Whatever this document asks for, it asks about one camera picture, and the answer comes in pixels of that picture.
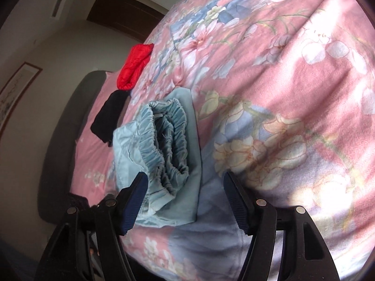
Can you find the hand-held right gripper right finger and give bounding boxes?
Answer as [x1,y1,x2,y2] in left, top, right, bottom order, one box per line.
[223,171,342,281]

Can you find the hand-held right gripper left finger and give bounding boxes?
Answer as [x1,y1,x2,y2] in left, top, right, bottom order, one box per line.
[35,172,149,281]

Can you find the light blue strawberry print pants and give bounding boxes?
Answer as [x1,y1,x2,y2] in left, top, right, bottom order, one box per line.
[113,87,204,229]

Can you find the grey padded headboard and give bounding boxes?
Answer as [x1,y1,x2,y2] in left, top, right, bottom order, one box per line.
[37,70,120,223]

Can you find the black folded garment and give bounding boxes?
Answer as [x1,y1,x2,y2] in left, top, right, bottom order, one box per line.
[90,89,131,147]

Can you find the pink floral blanket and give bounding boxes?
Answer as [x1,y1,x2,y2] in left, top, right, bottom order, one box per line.
[69,0,375,281]

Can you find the red folded garment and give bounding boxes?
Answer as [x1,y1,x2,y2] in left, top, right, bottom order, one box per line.
[116,43,155,91]

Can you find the dark brown door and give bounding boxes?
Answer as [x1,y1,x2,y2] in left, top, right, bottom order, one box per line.
[86,0,173,44]

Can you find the framed wall picture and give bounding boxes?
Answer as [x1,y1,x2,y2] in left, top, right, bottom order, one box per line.
[0,61,43,135]

